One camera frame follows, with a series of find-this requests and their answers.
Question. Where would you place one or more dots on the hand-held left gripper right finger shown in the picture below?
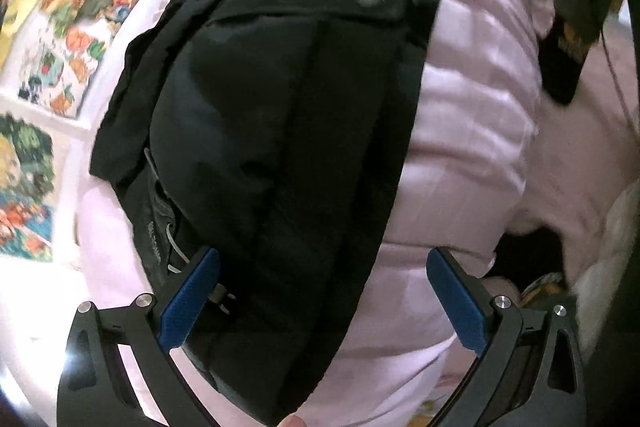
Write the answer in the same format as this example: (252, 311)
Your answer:
(457, 307)

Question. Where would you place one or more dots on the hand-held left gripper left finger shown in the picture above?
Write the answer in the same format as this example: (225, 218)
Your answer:
(192, 302)

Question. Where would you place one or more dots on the black padded jacket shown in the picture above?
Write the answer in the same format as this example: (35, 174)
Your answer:
(280, 107)

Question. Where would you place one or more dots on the person's left hand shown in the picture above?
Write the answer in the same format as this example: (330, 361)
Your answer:
(292, 421)

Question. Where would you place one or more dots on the yellow patterned cloth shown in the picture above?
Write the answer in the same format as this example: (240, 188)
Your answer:
(542, 287)

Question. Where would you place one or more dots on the white fluffy cloth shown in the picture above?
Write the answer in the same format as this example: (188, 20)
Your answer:
(615, 257)

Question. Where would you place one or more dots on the pink duvet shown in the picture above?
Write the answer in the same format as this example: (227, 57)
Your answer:
(475, 132)

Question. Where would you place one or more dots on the colourful cartoon play mat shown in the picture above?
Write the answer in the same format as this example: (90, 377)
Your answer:
(75, 47)

